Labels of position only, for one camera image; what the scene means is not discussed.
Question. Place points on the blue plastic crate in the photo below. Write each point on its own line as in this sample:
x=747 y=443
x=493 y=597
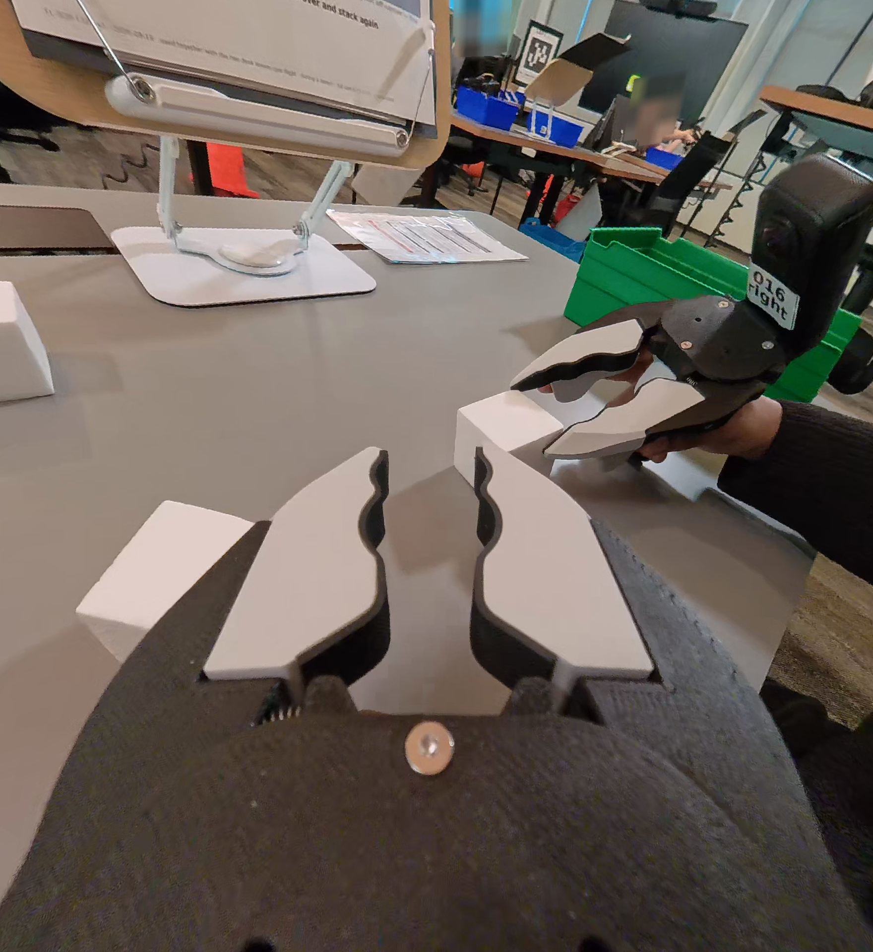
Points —
x=552 y=242

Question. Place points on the orange plastic object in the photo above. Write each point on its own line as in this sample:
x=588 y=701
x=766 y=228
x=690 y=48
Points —
x=232 y=171

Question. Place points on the black monitor screen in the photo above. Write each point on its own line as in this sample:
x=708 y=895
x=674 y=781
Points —
x=689 y=44

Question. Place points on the wooden board stand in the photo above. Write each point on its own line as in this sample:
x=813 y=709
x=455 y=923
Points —
x=563 y=82

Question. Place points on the person's right forearm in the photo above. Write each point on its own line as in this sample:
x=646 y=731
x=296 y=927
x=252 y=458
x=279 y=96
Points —
x=838 y=483

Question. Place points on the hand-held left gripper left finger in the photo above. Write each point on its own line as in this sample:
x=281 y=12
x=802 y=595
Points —
x=302 y=587

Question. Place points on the fiducial marker sign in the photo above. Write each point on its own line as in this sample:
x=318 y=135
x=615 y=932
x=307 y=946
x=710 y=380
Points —
x=539 y=52

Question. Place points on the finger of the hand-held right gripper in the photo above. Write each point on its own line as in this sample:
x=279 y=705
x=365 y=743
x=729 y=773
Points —
x=630 y=424
x=585 y=353

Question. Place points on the printed instruction sheet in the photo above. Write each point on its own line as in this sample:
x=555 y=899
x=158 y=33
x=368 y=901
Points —
x=221 y=44

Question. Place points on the wood-top standing desk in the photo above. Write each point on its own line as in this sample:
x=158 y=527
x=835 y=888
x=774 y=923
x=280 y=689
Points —
x=816 y=100

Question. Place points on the white document stand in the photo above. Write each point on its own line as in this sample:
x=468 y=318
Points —
x=183 y=268

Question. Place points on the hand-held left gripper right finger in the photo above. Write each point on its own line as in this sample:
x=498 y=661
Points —
x=555 y=595

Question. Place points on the person's dark clothing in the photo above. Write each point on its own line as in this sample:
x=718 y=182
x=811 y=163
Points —
x=853 y=781

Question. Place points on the green plastic bin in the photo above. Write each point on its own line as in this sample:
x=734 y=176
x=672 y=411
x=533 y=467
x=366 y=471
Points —
x=630 y=275

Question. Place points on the blue plastic bin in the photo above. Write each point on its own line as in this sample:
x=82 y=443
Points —
x=485 y=108
x=555 y=132
x=663 y=156

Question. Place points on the person's right hand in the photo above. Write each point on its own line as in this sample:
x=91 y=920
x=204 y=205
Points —
x=741 y=435

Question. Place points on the brown wooden table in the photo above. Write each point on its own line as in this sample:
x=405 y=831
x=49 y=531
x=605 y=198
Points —
x=555 y=152

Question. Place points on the clear sleeve printed sheet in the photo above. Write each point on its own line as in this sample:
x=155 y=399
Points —
x=421 y=236

